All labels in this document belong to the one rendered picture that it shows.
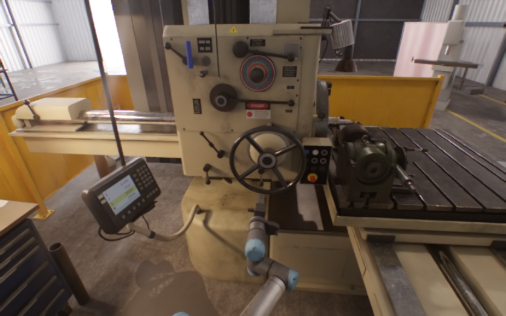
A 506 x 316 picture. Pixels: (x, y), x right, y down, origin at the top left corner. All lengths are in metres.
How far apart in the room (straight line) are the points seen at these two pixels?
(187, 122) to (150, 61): 0.85
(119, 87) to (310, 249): 3.64
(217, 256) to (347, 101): 2.83
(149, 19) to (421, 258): 2.34
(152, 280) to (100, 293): 0.40
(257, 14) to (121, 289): 2.35
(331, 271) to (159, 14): 2.27
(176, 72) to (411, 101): 3.50
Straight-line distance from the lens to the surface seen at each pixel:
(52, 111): 2.28
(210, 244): 2.06
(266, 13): 1.96
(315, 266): 2.15
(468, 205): 1.85
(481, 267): 1.96
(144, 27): 2.19
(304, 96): 1.36
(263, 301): 0.97
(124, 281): 2.58
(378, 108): 4.15
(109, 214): 1.26
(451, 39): 7.27
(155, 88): 2.24
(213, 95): 1.37
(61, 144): 2.41
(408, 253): 1.81
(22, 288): 2.10
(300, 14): 1.97
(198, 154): 1.55
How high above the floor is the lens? 1.89
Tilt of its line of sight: 28 degrees down
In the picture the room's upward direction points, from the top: 1 degrees counter-clockwise
